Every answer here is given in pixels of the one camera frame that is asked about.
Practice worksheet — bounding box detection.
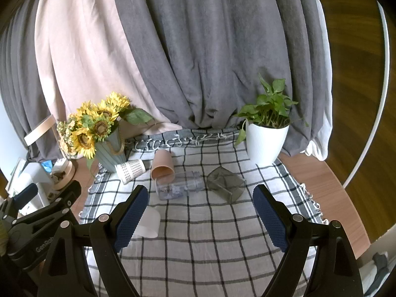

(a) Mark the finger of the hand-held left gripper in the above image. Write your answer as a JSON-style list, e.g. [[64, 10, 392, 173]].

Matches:
[[0, 183, 39, 221], [9, 180, 82, 232]]

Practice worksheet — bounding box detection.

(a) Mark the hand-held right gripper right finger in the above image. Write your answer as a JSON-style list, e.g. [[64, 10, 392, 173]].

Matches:
[[252, 184, 364, 297]]

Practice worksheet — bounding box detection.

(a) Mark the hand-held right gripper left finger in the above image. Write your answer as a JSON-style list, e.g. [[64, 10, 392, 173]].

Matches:
[[40, 185, 149, 297]]

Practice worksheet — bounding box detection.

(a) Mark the white dotted paper cup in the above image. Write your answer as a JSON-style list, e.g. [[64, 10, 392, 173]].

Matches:
[[115, 159, 147, 185]]

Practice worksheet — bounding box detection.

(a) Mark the grey square glass cup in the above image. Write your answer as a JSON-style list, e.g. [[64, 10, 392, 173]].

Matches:
[[207, 166, 247, 204]]

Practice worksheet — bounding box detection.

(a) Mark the pink cup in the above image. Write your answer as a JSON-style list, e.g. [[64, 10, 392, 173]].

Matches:
[[150, 149, 176, 182]]

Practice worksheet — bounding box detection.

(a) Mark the white appliance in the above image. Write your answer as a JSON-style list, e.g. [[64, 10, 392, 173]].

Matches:
[[5, 160, 54, 215]]

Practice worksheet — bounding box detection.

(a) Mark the clear plastic bottle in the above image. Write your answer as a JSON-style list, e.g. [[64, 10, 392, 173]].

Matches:
[[155, 170, 205, 200]]

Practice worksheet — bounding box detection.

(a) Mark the green ribbed vase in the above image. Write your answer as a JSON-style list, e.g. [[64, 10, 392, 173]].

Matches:
[[94, 126, 127, 174]]

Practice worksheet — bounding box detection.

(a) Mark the checkered tablecloth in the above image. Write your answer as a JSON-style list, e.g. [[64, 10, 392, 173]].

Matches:
[[79, 128, 329, 297]]

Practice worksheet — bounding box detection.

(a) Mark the white ribbed plant pot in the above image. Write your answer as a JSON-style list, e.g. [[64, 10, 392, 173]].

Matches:
[[245, 123, 291, 167]]

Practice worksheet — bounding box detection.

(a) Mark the sunflower bouquet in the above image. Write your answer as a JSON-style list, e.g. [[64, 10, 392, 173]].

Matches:
[[57, 91, 155, 170]]

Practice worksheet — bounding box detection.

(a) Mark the grey curtain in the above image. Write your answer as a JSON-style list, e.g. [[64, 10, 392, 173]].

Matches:
[[110, 0, 333, 163], [0, 0, 76, 164]]

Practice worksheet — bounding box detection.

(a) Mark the green potted plant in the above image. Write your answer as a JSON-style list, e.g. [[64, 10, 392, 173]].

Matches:
[[233, 74, 310, 148]]

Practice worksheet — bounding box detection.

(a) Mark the grey cloth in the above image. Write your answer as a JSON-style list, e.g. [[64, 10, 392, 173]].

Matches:
[[362, 250, 392, 289]]

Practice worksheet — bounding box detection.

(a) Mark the white sheer curtain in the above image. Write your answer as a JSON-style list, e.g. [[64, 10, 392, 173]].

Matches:
[[301, 0, 334, 162]]

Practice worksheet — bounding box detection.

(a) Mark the pink curtain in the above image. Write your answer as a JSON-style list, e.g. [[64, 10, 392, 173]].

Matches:
[[33, 0, 183, 137]]

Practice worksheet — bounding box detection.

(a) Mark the white hoop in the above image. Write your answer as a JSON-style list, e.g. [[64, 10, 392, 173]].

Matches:
[[342, 0, 390, 190]]

